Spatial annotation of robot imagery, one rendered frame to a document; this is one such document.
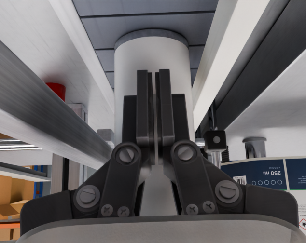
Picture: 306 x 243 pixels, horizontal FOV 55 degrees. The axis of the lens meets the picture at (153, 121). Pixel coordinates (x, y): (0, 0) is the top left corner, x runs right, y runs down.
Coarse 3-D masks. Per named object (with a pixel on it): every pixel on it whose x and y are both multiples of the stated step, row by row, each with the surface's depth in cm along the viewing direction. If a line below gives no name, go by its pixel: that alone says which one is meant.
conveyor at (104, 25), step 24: (72, 0) 15; (96, 0) 15; (120, 0) 15; (144, 0) 15; (168, 0) 15; (192, 0) 15; (216, 0) 16; (96, 24) 17; (120, 24) 17; (144, 24) 17; (168, 24) 18; (192, 24) 18; (96, 48) 20; (192, 48) 21; (192, 72) 25
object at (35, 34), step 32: (0, 0) 23; (32, 0) 23; (288, 0) 24; (0, 32) 27; (32, 32) 27; (64, 32) 27; (256, 32) 28; (32, 64) 33; (64, 64) 34; (96, 96) 45; (224, 96) 47; (96, 128) 66; (0, 160) 115; (32, 160) 118
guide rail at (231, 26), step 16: (224, 0) 12; (240, 0) 10; (256, 0) 10; (224, 16) 12; (240, 16) 11; (256, 16) 11; (224, 32) 12; (240, 32) 12; (208, 48) 16; (224, 48) 13; (240, 48) 13; (208, 64) 16; (224, 64) 15; (208, 80) 17; (192, 96) 24; (208, 96) 20
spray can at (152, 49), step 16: (144, 32) 18; (160, 32) 18; (128, 48) 18; (144, 48) 18; (160, 48) 18; (176, 48) 18; (128, 64) 18; (144, 64) 17; (160, 64) 17; (176, 64) 18; (128, 80) 18; (176, 80) 17; (192, 112) 18; (192, 128) 18; (160, 176) 16; (144, 192) 16; (160, 192) 16; (144, 208) 15; (160, 208) 15
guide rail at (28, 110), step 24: (0, 48) 6; (0, 72) 6; (24, 72) 7; (0, 96) 6; (24, 96) 7; (48, 96) 8; (0, 120) 6; (24, 120) 7; (48, 120) 8; (72, 120) 10; (48, 144) 9; (72, 144) 10; (96, 144) 14; (96, 168) 18
